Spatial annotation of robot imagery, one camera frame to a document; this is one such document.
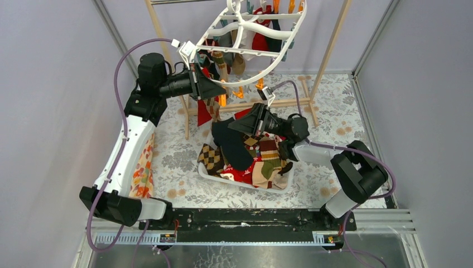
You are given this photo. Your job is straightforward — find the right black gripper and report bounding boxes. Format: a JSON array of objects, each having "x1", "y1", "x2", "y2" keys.
[{"x1": 228, "y1": 103, "x2": 289, "y2": 139}]

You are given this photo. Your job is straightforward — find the dark navy sock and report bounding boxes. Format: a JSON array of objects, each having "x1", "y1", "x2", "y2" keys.
[{"x1": 211, "y1": 118, "x2": 253, "y2": 171}]

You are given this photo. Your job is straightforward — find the white round clip hanger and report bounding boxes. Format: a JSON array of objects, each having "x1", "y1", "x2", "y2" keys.
[{"x1": 194, "y1": 1, "x2": 300, "y2": 84}]

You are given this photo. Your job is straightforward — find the red snowflake christmas sock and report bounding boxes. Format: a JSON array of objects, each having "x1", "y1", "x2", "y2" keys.
[{"x1": 219, "y1": 165, "x2": 254, "y2": 185}]

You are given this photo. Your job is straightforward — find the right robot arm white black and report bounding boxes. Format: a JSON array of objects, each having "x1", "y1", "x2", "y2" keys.
[{"x1": 228, "y1": 103, "x2": 391, "y2": 230}]

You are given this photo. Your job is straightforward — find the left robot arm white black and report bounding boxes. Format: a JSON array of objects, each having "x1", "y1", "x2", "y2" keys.
[{"x1": 79, "y1": 52, "x2": 226, "y2": 229}]

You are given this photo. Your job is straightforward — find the red sock behind basket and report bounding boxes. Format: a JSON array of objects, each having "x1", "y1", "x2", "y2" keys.
[{"x1": 234, "y1": 108, "x2": 252, "y2": 120}]

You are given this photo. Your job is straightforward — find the red hanging sock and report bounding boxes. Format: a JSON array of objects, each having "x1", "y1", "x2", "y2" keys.
[{"x1": 197, "y1": 99, "x2": 212, "y2": 127}]

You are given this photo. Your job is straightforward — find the patchwork brown green sock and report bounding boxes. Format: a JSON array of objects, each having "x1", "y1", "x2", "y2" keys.
[{"x1": 252, "y1": 135, "x2": 293, "y2": 190}]

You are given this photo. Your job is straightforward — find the brown argyle sock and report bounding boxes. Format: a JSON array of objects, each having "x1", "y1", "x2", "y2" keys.
[{"x1": 197, "y1": 143, "x2": 225, "y2": 176}]

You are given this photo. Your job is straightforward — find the floral grey table mat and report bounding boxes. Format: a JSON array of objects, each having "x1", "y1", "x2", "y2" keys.
[{"x1": 151, "y1": 74, "x2": 368, "y2": 208}]

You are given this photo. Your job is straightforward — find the white laundry basket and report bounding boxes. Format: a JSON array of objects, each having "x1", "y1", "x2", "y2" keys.
[{"x1": 197, "y1": 118, "x2": 294, "y2": 194}]

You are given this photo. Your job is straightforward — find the orange leaf patterned cloth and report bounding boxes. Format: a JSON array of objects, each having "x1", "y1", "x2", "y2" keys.
[{"x1": 129, "y1": 133, "x2": 155, "y2": 198}]

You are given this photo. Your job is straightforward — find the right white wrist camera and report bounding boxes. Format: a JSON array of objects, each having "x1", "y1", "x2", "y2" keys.
[{"x1": 258, "y1": 86, "x2": 276, "y2": 107}]

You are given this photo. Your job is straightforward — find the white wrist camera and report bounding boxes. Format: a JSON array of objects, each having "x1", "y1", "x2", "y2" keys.
[
  {"x1": 258, "y1": 86, "x2": 276, "y2": 107},
  {"x1": 171, "y1": 39, "x2": 199, "y2": 70}
]

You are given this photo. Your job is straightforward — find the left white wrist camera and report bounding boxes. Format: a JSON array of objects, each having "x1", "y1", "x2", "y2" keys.
[{"x1": 171, "y1": 39, "x2": 199, "y2": 70}]

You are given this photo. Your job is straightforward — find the wooden drying rack frame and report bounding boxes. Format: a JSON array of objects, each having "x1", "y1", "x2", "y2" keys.
[{"x1": 144, "y1": 0, "x2": 353, "y2": 141}]

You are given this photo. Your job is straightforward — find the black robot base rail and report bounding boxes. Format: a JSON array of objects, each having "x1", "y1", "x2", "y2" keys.
[{"x1": 148, "y1": 208, "x2": 357, "y2": 243}]

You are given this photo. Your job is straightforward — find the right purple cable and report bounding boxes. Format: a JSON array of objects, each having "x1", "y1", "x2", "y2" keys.
[{"x1": 269, "y1": 79, "x2": 397, "y2": 268}]

